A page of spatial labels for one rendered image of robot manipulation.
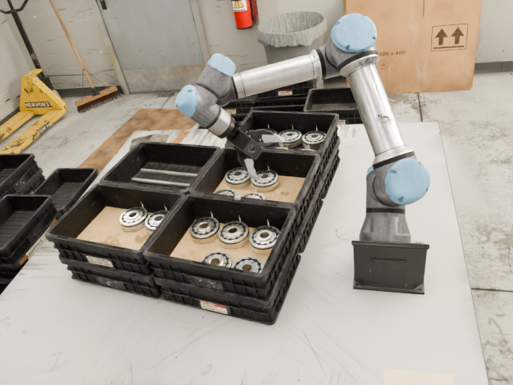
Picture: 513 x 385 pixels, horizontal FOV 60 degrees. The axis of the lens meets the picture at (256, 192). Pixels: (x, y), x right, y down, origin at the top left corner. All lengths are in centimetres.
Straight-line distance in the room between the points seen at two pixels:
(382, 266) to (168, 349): 68
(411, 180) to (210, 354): 74
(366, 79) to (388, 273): 57
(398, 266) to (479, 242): 134
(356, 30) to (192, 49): 338
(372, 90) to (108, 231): 103
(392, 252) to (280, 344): 42
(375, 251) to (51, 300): 112
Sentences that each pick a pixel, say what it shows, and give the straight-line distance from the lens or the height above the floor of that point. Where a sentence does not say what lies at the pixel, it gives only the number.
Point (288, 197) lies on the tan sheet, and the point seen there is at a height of 83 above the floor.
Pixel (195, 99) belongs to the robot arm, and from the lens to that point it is 120.
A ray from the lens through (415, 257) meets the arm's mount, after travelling 133.
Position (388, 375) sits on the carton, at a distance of 120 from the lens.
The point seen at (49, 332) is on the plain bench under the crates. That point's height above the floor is 70.
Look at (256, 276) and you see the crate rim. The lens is 120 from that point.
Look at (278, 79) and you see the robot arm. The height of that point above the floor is 127.
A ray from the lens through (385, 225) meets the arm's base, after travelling 133.
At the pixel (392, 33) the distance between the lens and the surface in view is 402.
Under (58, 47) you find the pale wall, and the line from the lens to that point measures 531.
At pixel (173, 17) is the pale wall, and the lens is 451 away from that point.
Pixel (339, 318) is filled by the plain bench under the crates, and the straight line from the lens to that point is 138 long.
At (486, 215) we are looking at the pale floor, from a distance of 283.
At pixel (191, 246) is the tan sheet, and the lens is 149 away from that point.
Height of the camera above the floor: 181
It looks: 37 degrees down
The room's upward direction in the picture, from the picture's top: 11 degrees counter-clockwise
